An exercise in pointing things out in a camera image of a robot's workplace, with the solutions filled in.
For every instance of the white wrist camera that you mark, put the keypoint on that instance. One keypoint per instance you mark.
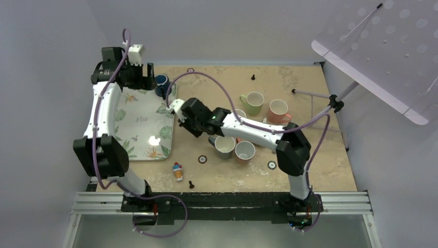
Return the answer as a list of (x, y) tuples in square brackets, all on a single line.
[(176, 109), (135, 53)]

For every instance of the floral serving tray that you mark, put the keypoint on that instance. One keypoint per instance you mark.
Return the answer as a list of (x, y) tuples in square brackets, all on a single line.
[(143, 125)]

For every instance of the light green mug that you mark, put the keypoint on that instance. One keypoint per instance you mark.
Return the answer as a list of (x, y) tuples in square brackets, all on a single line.
[(253, 103)]

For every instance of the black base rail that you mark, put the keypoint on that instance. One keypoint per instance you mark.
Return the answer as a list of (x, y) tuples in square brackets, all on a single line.
[(275, 207)]

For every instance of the ice cream cone toy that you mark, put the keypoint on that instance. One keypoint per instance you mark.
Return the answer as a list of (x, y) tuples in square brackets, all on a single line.
[(178, 172)]

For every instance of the perforated white lamp panel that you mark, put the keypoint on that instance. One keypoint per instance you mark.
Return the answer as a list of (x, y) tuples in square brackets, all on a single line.
[(388, 47)]

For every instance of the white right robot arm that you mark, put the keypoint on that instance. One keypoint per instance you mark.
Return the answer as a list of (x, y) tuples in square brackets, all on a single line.
[(288, 142)]

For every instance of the grey-blue mug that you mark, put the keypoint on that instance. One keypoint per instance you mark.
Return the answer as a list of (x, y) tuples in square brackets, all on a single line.
[(224, 146)]

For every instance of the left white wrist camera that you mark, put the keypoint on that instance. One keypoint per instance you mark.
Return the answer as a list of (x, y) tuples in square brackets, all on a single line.
[(135, 53)]

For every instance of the striped ribbed mug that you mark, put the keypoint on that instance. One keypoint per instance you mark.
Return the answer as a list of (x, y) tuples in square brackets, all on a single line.
[(263, 134)]

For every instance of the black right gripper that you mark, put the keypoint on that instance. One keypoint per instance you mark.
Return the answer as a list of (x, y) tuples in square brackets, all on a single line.
[(186, 124)]

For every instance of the navy blue mug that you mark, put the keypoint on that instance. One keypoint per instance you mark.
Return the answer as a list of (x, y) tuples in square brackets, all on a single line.
[(163, 84)]

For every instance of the light blue mug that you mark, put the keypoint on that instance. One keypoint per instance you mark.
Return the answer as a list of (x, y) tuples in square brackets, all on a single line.
[(240, 113)]

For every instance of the pink mug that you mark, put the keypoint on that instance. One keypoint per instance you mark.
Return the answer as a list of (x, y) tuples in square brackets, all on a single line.
[(278, 112)]

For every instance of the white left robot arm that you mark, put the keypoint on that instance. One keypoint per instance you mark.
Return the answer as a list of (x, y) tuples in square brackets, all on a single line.
[(98, 151)]

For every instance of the orange mug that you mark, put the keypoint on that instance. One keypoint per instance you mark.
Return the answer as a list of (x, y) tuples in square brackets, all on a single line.
[(244, 151)]

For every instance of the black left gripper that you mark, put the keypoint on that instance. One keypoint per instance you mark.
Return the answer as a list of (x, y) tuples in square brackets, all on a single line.
[(144, 82)]

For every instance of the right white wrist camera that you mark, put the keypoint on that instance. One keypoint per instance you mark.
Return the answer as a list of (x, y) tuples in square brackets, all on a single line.
[(176, 109)]

